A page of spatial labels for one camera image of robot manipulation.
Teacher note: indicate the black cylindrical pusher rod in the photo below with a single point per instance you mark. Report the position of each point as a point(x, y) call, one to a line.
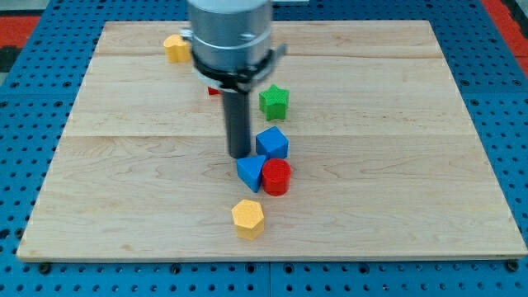
point(237, 123)

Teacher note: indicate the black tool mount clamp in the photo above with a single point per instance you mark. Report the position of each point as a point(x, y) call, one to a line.
point(242, 80)

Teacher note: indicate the blue cube block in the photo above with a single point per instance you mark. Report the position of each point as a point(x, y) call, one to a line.
point(272, 143)

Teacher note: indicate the red block behind arm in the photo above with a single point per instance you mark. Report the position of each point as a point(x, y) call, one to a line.
point(213, 92)

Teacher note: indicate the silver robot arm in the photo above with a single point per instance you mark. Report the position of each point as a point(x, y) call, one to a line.
point(232, 52)

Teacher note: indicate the green star block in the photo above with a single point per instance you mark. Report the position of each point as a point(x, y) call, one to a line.
point(274, 102)

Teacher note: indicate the blue triangle block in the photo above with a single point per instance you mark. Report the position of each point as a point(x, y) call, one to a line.
point(249, 170)

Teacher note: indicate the yellow heart block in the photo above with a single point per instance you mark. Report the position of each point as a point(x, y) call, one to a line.
point(177, 49)

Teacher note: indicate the red cylinder block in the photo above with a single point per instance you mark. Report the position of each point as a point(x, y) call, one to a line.
point(276, 175)

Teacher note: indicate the yellow hexagon block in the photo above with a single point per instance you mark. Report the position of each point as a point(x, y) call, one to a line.
point(248, 219)

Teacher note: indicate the wooden board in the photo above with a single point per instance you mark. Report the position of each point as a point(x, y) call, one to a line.
point(376, 160)

